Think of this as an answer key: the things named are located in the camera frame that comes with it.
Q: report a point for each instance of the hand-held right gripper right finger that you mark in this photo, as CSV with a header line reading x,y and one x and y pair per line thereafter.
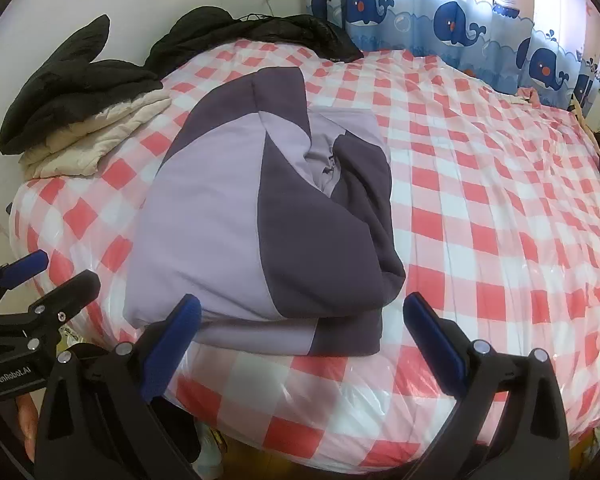
x,y
432,340

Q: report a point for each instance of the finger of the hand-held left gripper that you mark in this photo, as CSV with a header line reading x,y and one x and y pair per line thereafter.
x,y
72,295
25,266

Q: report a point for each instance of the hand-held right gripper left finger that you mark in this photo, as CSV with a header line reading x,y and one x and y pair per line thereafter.
x,y
172,345

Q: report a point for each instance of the purple two-tone jacket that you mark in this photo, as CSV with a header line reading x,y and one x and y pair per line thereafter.
x,y
205,210

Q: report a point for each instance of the beige quilted coat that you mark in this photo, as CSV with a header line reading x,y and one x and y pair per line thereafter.
x,y
80,150

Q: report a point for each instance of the pink checkered bed cover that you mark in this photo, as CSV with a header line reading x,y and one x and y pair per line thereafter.
x,y
480,210

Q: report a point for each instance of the black padded coat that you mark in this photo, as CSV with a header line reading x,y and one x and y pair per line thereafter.
x,y
55,90

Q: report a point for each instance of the pink cloth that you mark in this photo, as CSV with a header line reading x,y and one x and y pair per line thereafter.
x,y
529,96

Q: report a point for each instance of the black down jacket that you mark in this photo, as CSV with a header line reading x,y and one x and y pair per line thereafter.
x,y
205,30

